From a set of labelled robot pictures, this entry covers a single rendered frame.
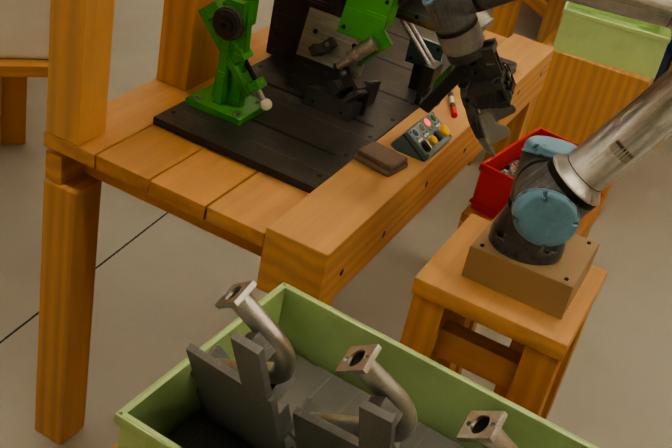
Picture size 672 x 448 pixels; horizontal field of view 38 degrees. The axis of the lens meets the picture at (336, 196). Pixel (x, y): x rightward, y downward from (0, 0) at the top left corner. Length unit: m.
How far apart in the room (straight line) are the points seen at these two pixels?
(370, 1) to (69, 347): 1.09
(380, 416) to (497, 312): 0.77
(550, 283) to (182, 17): 1.05
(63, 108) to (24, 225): 1.36
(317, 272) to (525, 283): 0.40
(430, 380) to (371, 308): 1.69
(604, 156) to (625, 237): 2.41
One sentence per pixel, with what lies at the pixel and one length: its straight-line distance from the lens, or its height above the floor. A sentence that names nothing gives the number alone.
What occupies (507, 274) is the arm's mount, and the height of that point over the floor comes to 0.90.
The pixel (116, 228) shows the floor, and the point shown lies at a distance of 3.45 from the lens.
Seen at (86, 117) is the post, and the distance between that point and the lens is 2.12.
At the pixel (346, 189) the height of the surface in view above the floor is 0.90.
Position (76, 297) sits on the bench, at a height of 0.47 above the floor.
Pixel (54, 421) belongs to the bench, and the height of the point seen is 0.07.
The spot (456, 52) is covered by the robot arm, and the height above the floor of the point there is 1.33.
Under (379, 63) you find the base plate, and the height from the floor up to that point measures 0.90.
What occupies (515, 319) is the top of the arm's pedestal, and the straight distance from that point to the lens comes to 1.92.
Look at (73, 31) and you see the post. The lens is 2.04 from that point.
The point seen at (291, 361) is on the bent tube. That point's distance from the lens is 1.31.
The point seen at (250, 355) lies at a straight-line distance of 1.25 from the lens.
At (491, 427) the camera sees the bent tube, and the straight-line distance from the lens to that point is 1.16.
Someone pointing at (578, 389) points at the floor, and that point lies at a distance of 3.24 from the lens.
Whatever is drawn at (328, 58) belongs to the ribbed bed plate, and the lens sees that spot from 2.44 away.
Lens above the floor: 1.94
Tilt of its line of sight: 31 degrees down
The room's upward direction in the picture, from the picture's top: 12 degrees clockwise
